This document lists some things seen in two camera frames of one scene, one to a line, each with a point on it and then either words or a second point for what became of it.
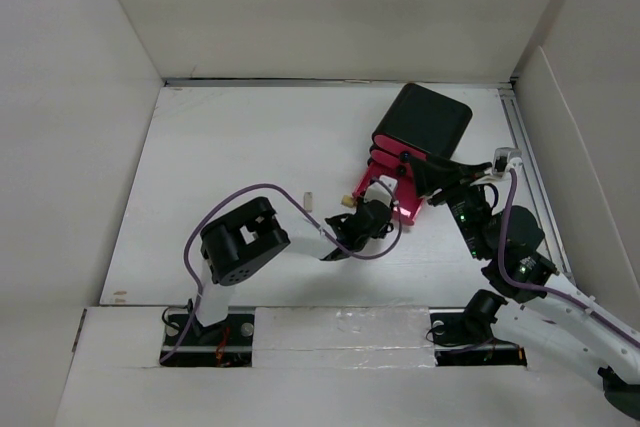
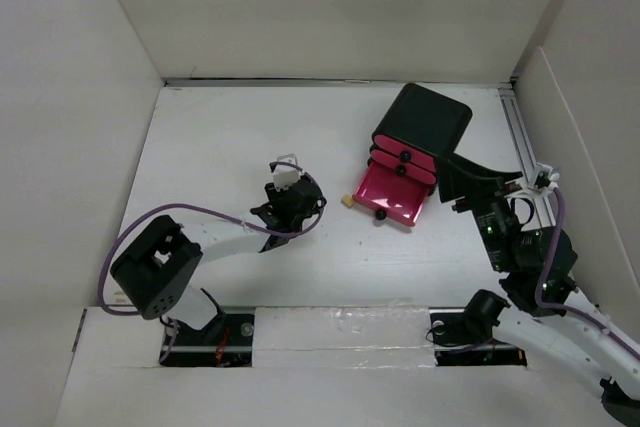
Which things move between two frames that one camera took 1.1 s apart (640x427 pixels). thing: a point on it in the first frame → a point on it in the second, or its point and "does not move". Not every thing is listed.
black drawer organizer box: [425, 121] does not move
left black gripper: [380, 234] → [274, 195]
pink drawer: [399, 147] does not move
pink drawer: [409, 196] does not move
